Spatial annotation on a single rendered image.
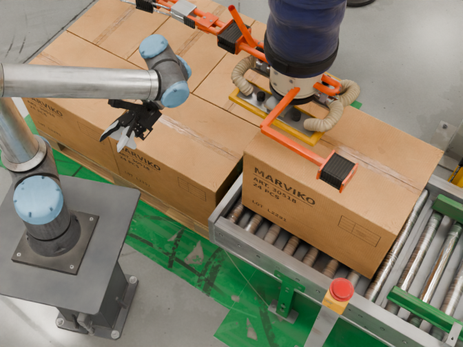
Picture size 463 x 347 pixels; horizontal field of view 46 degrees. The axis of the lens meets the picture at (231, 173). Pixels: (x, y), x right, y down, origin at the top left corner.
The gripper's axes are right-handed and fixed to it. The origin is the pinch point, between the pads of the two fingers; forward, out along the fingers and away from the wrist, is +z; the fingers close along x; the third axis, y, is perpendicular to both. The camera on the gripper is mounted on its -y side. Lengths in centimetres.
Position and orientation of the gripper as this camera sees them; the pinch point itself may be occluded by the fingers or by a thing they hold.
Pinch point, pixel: (106, 145)
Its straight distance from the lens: 176.2
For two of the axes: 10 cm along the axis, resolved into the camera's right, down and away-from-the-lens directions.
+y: 5.6, 5.7, 6.0
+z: -6.1, 7.8, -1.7
